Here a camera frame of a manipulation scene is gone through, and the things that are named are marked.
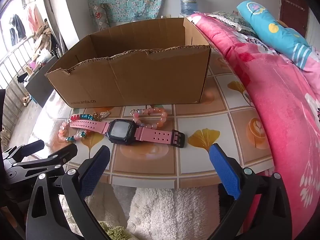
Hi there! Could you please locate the multicolour bead bracelet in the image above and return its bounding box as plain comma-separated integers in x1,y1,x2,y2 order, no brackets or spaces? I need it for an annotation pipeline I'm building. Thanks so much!
58,114,97,143

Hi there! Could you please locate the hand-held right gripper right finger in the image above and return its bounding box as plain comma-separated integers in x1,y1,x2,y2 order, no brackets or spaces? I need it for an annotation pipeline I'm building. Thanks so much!
208,143,293,240

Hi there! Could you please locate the pink hanging garment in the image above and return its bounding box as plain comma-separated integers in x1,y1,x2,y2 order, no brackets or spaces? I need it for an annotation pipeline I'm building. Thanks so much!
26,5,44,30

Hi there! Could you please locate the dark red door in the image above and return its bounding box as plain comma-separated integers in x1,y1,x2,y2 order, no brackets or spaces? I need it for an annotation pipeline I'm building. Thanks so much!
279,0,309,38

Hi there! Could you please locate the red diamond pattern pillow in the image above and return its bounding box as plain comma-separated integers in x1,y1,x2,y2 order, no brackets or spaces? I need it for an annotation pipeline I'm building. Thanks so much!
89,3,110,30

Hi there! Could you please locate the pink bead bracelet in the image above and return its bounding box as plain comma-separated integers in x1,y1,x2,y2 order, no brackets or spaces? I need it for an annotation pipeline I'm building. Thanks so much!
132,107,168,130

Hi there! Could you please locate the green lace-trimmed pillow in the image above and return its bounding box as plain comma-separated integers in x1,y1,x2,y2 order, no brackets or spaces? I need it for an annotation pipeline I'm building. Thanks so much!
207,11,258,38

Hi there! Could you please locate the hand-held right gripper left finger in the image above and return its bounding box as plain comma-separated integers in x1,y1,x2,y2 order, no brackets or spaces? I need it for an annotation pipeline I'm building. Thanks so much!
26,145,111,240

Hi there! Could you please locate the metal balcony railing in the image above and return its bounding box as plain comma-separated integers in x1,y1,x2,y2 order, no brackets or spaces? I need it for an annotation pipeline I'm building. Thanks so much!
0,34,38,120

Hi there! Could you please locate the brown patterned cloth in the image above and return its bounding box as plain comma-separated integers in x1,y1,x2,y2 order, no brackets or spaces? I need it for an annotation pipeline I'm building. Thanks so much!
34,20,54,53

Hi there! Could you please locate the brown cardboard box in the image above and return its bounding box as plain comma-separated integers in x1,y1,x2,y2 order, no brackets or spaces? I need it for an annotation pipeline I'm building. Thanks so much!
45,17,212,108

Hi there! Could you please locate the pink strap digital watch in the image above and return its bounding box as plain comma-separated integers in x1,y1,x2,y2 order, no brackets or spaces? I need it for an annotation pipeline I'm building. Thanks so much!
70,119,186,148

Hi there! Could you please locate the teal floral hanging cloth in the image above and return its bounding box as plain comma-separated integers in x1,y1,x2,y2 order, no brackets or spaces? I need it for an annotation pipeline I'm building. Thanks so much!
88,0,174,23

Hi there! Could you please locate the dark hanging jacket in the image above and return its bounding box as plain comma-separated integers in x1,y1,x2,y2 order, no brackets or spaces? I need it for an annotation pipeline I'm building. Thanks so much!
9,14,27,47

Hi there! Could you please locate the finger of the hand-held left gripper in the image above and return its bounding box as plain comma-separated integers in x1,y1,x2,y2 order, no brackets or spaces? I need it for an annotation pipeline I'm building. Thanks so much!
1,139,45,167
5,143,78,180

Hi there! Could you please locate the green fuzzy cloth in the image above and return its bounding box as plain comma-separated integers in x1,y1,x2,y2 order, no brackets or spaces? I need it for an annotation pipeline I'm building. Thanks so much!
99,221,132,240

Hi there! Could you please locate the white fluffy clothing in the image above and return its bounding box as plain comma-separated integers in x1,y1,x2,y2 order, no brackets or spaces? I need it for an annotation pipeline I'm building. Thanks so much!
60,182,220,240

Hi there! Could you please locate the pink printed blanket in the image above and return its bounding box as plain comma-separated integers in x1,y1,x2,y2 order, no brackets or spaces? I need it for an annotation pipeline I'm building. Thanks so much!
186,12,320,240

